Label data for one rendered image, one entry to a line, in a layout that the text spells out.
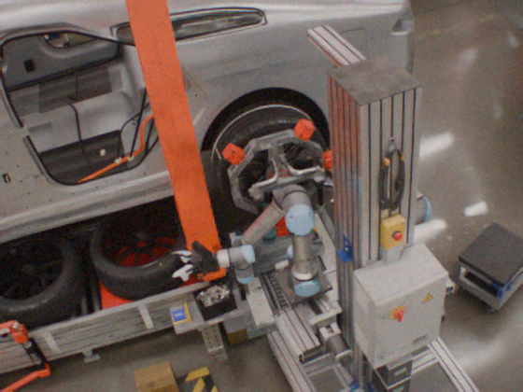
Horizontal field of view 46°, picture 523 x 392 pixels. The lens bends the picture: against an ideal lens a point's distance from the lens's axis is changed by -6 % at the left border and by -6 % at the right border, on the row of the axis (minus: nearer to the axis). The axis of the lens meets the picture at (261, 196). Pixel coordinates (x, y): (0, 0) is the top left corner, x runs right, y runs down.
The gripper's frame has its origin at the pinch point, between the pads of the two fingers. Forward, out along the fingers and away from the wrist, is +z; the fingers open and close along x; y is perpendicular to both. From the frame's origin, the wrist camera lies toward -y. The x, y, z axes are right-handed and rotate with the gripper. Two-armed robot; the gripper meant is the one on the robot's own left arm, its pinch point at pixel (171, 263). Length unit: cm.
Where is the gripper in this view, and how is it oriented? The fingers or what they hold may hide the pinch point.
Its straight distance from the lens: 278.6
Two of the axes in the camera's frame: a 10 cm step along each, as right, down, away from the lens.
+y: 1.3, 8.1, 5.7
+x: -1.2, -5.5, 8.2
